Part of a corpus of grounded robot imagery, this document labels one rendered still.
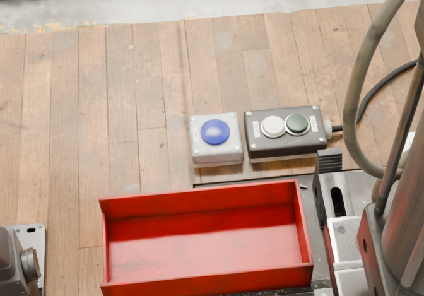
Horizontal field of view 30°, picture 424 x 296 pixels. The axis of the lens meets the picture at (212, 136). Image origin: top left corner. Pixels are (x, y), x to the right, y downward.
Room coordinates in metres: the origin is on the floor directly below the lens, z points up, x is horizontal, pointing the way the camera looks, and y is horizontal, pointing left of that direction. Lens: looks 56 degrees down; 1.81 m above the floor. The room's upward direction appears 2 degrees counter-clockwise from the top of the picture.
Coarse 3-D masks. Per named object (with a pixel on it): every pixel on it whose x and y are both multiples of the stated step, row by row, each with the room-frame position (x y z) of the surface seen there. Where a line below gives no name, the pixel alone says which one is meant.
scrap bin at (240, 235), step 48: (192, 192) 0.50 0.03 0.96; (240, 192) 0.50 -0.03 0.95; (288, 192) 0.51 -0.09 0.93; (144, 240) 0.46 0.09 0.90; (192, 240) 0.46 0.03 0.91; (240, 240) 0.46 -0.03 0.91; (288, 240) 0.45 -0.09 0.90; (144, 288) 0.38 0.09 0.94; (192, 288) 0.38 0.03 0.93; (240, 288) 0.39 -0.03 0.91
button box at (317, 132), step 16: (384, 80) 0.70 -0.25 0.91; (368, 96) 0.67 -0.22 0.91; (256, 112) 0.64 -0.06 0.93; (272, 112) 0.64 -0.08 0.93; (288, 112) 0.64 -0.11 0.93; (304, 112) 0.63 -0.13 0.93; (320, 112) 0.63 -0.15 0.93; (256, 128) 0.61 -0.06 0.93; (320, 128) 0.61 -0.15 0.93; (336, 128) 0.62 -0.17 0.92; (256, 144) 0.59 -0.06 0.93; (272, 144) 0.59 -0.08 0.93; (288, 144) 0.58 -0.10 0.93; (304, 144) 0.58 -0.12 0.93; (320, 144) 0.58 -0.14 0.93; (256, 160) 0.58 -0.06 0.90; (272, 160) 0.58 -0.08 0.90
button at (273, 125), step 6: (264, 120) 0.62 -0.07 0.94; (270, 120) 0.62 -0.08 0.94; (276, 120) 0.62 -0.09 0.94; (282, 120) 0.62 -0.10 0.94; (264, 126) 0.61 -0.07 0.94; (270, 126) 0.61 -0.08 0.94; (276, 126) 0.61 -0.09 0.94; (282, 126) 0.61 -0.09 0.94; (270, 132) 0.60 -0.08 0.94; (276, 132) 0.60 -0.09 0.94
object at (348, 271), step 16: (336, 224) 0.35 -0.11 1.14; (352, 224) 0.35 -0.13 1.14; (336, 240) 0.33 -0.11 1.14; (352, 240) 0.33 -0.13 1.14; (336, 256) 0.32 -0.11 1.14; (352, 256) 0.32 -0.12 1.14; (336, 272) 0.28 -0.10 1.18; (352, 272) 0.28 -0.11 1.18; (336, 288) 0.27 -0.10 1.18; (352, 288) 0.27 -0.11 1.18
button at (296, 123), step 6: (294, 114) 0.63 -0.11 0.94; (300, 114) 0.63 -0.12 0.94; (288, 120) 0.62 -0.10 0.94; (294, 120) 0.62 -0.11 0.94; (300, 120) 0.62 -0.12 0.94; (306, 120) 0.62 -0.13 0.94; (288, 126) 0.61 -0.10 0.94; (294, 126) 0.61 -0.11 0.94; (300, 126) 0.61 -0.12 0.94; (306, 126) 0.61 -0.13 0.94; (294, 132) 0.60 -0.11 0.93; (300, 132) 0.60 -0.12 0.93
